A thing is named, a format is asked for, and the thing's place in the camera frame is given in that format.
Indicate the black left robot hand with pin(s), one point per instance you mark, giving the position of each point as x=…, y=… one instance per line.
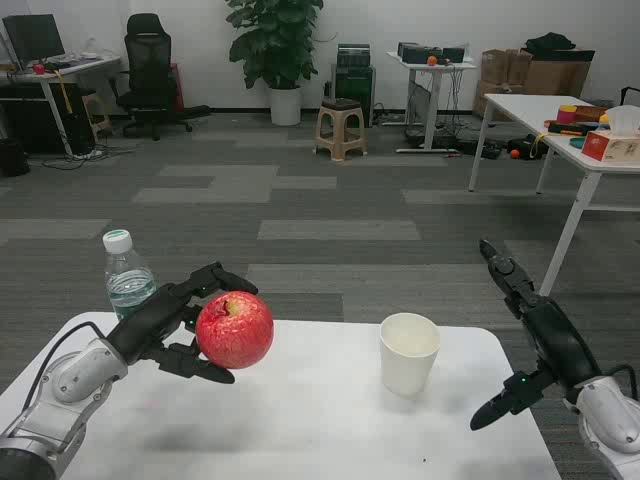
x=150, y=320

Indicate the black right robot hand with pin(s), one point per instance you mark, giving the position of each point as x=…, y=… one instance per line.
x=560, y=340

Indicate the red apple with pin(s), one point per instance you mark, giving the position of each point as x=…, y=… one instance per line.
x=235, y=332

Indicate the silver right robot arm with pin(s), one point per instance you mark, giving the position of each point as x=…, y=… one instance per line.
x=610, y=420

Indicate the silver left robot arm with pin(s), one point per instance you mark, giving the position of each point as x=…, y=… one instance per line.
x=70, y=385

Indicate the clear plastic water bottle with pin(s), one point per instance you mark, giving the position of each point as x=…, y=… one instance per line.
x=127, y=285

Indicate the white paper cup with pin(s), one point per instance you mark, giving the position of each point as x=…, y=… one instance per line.
x=407, y=360

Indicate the orange ball on floor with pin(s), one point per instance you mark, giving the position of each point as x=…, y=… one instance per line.
x=515, y=153

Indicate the teal round lid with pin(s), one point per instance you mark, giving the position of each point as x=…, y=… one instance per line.
x=578, y=144

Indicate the red white tissue box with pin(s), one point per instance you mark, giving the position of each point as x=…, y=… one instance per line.
x=612, y=145

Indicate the black orange tool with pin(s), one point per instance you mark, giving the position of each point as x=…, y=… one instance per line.
x=570, y=128

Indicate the black waste bin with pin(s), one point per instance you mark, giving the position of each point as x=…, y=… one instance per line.
x=12, y=157

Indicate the yellow pink cup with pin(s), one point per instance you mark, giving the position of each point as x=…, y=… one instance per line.
x=567, y=115

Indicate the white table with clutter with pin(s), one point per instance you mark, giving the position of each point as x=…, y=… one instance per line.
x=525, y=107

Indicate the black mesh office chair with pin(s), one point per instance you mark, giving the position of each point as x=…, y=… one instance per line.
x=147, y=65

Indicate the stack of cardboard boxes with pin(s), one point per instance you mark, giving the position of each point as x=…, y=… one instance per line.
x=555, y=72

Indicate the white desk with monitor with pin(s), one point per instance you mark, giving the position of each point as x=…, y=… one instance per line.
x=55, y=67

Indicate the beige plastic stool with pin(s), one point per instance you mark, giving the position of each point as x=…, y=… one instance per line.
x=341, y=127

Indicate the small red object on desk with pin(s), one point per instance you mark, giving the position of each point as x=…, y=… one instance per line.
x=39, y=68

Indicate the black bag on cardboard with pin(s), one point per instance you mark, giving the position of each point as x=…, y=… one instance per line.
x=550, y=42

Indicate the white standing desk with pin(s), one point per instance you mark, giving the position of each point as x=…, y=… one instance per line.
x=431, y=67

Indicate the green potted plant white pot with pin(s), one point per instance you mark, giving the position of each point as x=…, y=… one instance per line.
x=275, y=45

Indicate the black computer monitor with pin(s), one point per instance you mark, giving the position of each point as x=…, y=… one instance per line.
x=32, y=37

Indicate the small orange ball on desk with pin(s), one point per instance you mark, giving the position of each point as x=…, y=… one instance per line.
x=432, y=60

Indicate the black equipment cabinet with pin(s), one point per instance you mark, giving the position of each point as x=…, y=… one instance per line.
x=354, y=85

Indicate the black boxes on desk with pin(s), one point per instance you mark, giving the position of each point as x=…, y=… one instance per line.
x=420, y=52

